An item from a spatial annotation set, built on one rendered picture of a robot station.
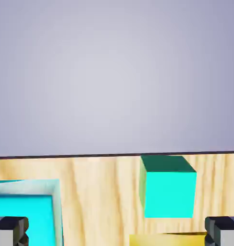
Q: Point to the small yellow cube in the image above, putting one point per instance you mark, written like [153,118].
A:
[166,240]

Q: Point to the small teal cube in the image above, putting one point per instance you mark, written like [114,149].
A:
[169,194]

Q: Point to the large cyan box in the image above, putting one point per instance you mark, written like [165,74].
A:
[39,215]

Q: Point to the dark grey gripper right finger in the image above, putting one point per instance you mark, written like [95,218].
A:
[222,230]

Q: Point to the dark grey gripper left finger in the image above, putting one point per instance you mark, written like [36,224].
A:
[11,230]

